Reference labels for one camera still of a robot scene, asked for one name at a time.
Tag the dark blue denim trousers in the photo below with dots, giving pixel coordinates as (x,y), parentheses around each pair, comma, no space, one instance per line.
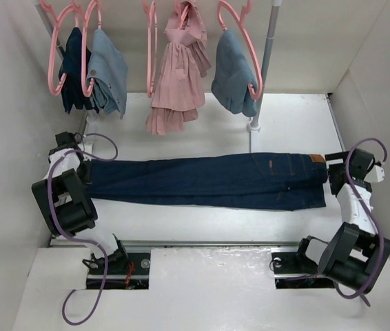
(258,181)

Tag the white rack foot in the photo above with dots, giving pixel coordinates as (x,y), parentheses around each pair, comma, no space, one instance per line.
(254,134)
(91,127)

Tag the grey rack pole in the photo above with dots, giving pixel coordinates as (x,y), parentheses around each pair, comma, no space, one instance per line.
(48,26)
(275,7)

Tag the pink hanger holding dress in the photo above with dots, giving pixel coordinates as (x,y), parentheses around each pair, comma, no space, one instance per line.
(183,10)

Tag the hanging dark navy trousers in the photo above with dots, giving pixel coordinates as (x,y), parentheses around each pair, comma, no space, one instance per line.
(71,92)

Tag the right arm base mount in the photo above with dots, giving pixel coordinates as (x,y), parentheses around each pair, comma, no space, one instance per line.
(295,272)

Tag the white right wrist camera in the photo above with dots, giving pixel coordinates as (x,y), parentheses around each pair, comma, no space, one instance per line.
(376,174)

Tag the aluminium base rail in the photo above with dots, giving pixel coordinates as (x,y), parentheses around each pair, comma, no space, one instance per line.
(146,246)

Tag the grey right rack pole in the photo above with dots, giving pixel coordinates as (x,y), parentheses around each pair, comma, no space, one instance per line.
(275,7)

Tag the white right rack foot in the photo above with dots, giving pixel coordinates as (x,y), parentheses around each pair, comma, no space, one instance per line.
(254,134)

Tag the hanging pink dress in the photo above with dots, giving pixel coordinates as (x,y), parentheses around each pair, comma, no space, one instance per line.
(179,92)

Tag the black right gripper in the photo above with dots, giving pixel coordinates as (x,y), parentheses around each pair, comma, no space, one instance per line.
(332,168)

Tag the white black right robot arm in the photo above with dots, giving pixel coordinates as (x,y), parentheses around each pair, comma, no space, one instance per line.
(358,251)

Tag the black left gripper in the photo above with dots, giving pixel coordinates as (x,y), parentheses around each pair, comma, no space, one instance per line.
(86,177)

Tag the hanging blue grey trousers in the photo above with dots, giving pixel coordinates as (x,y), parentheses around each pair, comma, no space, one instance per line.
(232,76)

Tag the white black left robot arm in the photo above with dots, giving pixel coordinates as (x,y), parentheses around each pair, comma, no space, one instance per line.
(67,207)

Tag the grey left rack pole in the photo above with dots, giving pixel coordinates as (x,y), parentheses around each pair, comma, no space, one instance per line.
(48,26)

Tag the white left rack foot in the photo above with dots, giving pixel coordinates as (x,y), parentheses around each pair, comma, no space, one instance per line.
(91,127)

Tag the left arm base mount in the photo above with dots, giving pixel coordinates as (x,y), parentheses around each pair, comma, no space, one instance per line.
(124,272)

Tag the hanging light blue trousers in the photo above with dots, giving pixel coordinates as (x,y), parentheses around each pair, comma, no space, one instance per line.
(109,70)

